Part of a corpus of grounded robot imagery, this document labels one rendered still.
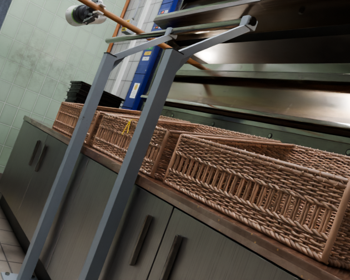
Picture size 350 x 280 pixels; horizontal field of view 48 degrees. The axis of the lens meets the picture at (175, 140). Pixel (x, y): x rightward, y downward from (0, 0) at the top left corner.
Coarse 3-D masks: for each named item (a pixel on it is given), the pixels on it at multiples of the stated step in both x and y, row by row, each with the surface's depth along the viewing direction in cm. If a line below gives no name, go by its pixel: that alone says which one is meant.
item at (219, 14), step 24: (264, 0) 158; (288, 0) 151; (312, 0) 143; (336, 0) 137; (168, 24) 230; (192, 24) 213; (264, 24) 176; (288, 24) 166; (312, 24) 158; (336, 24) 150
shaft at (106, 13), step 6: (78, 0) 179; (84, 0) 179; (90, 0) 181; (90, 6) 182; (96, 6) 183; (108, 12) 186; (114, 18) 189; (120, 18) 190; (126, 24) 192; (132, 24) 195; (132, 30) 195; (138, 30) 196; (192, 60) 217
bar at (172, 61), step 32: (160, 32) 172; (192, 32) 153; (224, 32) 122; (160, 64) 114; (96, 96) 151; (160, 96) 111; (64, 160) 150; (128, 160) 110; (128, 192) 111; (32, 256) 148; (96, 256) 109
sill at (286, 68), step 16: (192, 64) 214; (208, 64) 202; (224, 64) 191; (240, 64) 181; (256, 64) 172; (272, 64) 164; (288, 64) 157; (304, 64) 150; (320, 64) 144; (336, 64) 139
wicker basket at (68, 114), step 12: (60, 108) 211; (72, 108) 196; (108, 108) 226; (120, 108) 230; (60, 120) 205; (72, 120) 190; (96, 120) 166; (180, 120) 189; (72, 132) 184; (96, 132) 167
